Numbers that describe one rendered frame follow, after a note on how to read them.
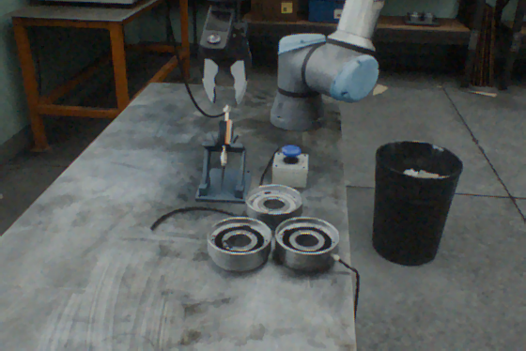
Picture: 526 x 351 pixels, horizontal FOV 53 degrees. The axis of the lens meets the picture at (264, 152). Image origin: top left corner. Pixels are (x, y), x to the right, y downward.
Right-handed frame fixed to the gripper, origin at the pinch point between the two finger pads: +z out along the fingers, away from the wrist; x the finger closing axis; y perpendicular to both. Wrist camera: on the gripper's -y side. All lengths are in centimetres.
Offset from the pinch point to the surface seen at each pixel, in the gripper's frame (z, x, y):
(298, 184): 17.2, -15.2, -1.6
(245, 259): 15.2, -7.7, -30.1
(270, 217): 14.8, -10.6, -18.2
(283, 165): 13.6, -11.9, -0.5
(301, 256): 14.8, -16.2, -28.9
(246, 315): 18.1, -8.9, -39.1
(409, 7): 46, -103, 378
